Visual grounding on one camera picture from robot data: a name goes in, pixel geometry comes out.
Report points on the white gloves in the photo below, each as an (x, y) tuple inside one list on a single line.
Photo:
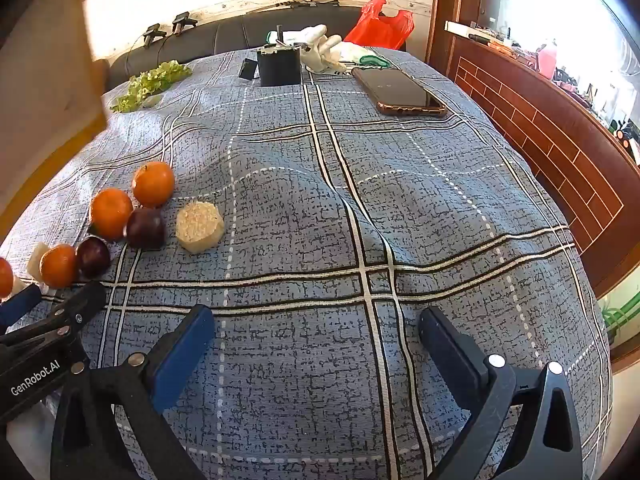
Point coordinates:
[(320, 50)]

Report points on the red plastic bag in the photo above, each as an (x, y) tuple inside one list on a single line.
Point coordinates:
[(380, 22)]

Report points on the blue plaid cloth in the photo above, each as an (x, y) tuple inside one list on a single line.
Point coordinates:
[(320, 200)]

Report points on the yellow-edged cardboard tray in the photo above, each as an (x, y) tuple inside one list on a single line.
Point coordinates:
[(45, 60)]

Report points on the beige hexagonal corn piece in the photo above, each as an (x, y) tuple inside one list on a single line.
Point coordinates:
[(200, 226)]

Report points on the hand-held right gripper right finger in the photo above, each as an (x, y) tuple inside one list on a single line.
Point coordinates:
[(449, 355)]

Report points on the white green plastic bag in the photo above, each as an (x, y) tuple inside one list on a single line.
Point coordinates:
[(372, 57)]

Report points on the small black card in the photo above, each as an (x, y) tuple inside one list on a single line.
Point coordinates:
[(247, 68)]

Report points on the black sofa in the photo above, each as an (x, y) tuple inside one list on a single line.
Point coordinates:
[(225, 35)]

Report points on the orange with green leaf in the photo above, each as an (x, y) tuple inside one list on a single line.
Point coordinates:
[(111, 213)]

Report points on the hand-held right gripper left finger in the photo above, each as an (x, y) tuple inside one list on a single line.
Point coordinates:
[(186, 355)]

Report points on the black smartphone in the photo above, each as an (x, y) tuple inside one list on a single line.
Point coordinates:
[(400, 92)]

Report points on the dark purple plum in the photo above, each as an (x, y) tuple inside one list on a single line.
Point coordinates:
[(93, 257), (145, 227)]

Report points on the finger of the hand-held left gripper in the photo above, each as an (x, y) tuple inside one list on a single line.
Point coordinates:
[(20, 305), (80, 302)]

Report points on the green plant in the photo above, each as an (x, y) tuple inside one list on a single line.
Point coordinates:
[(620, 315)]

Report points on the green lettuce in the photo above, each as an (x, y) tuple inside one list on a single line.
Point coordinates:
[(150, 80)]

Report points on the orange with stem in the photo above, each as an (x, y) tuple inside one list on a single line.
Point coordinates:
[(153, 184)]

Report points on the pink bottle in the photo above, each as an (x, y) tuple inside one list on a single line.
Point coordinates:
[(547, 57)]

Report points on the brown wooden cabinet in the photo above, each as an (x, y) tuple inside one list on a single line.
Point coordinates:
[(540, 125)]

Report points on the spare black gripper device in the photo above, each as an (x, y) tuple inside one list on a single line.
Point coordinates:
[(152, 34), (182, 21)]

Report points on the black box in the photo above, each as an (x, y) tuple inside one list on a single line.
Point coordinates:
[(279, 67)]

